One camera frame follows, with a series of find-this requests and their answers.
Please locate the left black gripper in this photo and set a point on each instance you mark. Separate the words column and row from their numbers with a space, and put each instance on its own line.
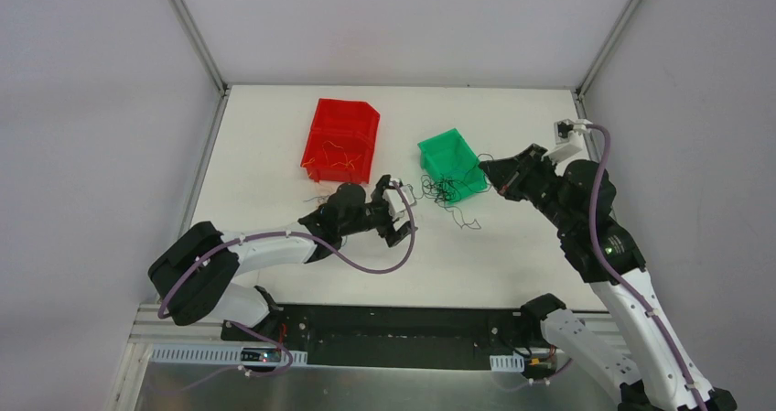
column 381, row 212

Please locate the green plastic bin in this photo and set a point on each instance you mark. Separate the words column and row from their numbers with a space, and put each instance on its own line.
column 452, row 167

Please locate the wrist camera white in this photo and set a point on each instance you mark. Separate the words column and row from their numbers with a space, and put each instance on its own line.
column 399, row 197
column 569, row 140

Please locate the red plastic bin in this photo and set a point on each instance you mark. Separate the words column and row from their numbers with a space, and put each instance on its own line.
column 341, row 141

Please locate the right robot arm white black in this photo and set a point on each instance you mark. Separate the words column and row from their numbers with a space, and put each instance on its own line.
column 657, row 373

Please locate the right white cable duct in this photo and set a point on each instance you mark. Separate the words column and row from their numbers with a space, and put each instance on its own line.
column 511, row 363

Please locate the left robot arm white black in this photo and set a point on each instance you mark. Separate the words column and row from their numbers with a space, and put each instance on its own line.
column 194, row 277

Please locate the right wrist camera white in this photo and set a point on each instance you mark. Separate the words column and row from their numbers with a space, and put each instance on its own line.
column 569, row 140

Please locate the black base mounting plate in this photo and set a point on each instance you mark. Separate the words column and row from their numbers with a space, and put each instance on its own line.
column 392, row 337

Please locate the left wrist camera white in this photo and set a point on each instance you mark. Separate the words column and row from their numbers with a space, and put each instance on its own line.
column 399, row 197

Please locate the white cable duct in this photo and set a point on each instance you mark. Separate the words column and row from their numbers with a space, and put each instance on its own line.
column 511, row 363
column 204, row 354

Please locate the left white cable duct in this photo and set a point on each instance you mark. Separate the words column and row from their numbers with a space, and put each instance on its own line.
column 204, row 354

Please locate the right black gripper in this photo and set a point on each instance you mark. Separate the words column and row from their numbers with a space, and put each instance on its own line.
column 525, row 174

